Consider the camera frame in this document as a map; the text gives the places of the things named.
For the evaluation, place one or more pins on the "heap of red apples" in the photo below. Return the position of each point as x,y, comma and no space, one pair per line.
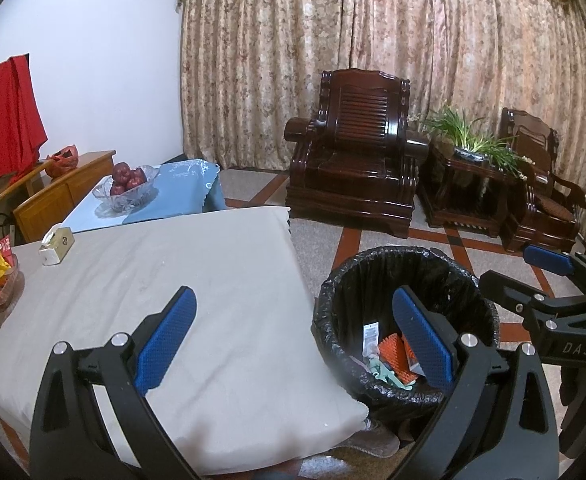
121,172

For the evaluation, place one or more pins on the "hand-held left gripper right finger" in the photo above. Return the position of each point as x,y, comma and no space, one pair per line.
423,340

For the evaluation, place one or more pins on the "dark wooden armchair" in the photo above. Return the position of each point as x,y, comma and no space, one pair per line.
353,170
538,210

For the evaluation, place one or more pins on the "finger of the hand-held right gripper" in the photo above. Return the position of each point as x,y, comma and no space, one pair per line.
523,300
548,260

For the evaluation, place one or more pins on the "dark wooden side table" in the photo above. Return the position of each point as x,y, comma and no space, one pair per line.
453,195

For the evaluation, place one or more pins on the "beige patterned curtain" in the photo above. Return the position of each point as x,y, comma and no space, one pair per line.
323,20

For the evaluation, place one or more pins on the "grey tablecloth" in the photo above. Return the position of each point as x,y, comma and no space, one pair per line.
173,260

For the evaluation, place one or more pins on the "red plastic bag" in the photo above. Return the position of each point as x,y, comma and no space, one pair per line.
63,160

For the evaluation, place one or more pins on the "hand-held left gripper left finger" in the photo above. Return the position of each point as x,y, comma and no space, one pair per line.
165,340

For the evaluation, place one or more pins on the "red cloth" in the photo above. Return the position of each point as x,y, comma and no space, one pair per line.
3,120

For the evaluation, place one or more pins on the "glass fruit bowl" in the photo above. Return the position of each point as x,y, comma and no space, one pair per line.
123,203

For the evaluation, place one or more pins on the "beige tissue box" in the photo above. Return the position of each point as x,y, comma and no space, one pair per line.
60,245

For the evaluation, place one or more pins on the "white cardboard box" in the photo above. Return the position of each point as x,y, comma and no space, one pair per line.
370,335

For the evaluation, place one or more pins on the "grey shoe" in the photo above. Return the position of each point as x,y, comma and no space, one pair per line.
373,437

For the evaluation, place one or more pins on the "green potted plant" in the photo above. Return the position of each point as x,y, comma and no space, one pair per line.
463,130

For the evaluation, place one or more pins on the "black bag lined trash bin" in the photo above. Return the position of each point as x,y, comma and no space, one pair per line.
423,270

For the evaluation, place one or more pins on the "light wooden cabinet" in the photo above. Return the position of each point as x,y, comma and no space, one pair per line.
58,195

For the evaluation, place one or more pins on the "blue tablecloth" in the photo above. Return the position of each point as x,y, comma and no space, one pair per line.
183,185

